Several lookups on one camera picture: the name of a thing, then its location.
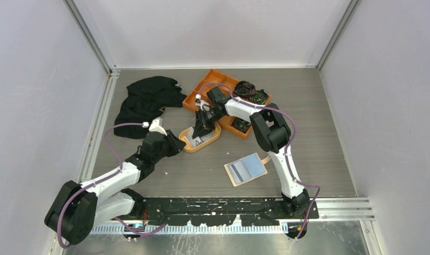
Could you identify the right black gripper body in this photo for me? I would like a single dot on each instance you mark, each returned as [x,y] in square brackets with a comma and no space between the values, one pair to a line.
[211,116]

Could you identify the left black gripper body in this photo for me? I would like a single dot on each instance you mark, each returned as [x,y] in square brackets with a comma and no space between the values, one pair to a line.
[158,155]

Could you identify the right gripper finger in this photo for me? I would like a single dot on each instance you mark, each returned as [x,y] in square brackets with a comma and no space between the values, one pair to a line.
[208,128]
[199,129]

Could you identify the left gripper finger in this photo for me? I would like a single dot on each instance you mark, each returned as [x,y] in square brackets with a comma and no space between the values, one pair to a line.
[175,142]
[170,152]

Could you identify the orange oval tray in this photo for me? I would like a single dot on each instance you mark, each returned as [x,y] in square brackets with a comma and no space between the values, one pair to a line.
[207,138]

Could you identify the beige card holder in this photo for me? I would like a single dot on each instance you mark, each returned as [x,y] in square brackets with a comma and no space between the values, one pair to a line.
[246,169]

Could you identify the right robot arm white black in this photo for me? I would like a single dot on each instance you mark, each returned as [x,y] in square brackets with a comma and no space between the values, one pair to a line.
[272,133]

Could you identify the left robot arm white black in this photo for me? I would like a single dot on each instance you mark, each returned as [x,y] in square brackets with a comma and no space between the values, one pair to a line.
[78,207]

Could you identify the left credit card in tray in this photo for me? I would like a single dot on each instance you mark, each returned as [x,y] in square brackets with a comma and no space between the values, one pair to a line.
[193,142]

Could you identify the green yellow rolled tie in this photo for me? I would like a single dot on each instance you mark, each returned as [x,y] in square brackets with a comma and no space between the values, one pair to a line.
[241,125]

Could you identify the dark brown rolled tie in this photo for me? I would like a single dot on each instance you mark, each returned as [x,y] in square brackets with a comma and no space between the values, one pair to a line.
[244,89]

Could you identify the black cloth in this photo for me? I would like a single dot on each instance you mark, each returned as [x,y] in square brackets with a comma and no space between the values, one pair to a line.
[148,98]

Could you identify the green patterned rolled tie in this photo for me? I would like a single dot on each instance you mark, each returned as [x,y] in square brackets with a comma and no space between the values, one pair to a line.
[260,97]

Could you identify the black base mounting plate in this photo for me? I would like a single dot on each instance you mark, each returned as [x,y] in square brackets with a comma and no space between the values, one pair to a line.
[213,211]

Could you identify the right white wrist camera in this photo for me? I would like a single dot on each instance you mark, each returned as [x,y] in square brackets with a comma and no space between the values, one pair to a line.
[201,104]

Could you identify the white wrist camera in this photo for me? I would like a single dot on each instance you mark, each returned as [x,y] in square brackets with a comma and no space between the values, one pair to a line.
[156,125]
[201,104]

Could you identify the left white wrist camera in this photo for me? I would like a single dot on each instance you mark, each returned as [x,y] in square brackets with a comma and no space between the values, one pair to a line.
[156,125]

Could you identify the aluminium front frame rail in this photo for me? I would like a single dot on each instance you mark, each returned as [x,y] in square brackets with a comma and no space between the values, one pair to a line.
[323,210]

